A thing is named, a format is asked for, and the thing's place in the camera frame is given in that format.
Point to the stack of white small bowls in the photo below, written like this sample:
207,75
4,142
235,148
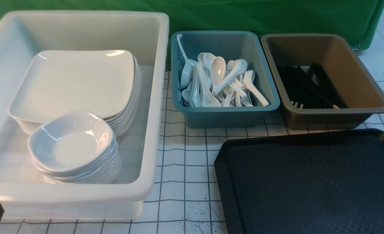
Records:
76,148

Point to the pile of black chopsticks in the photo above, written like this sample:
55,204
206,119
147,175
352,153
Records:
311,89

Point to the teal plastic bin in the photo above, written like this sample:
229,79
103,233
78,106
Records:
230,45

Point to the stack of white square plates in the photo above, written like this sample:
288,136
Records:
107,83

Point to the pile of white soup spoons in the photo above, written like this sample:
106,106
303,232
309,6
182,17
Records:
210,81

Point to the green cloth backdrop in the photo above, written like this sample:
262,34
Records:
355,20

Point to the brown plastic bin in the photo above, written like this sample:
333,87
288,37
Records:
348,74

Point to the large white plastic tub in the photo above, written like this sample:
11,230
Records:
23,34

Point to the black serving tray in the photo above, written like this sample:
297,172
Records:
321,183

